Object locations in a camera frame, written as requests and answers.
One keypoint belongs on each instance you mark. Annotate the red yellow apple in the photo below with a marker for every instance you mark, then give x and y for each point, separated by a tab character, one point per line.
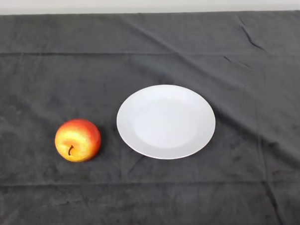
79	138

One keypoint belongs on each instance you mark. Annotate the white round plate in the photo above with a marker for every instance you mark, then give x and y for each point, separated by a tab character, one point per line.
165	121

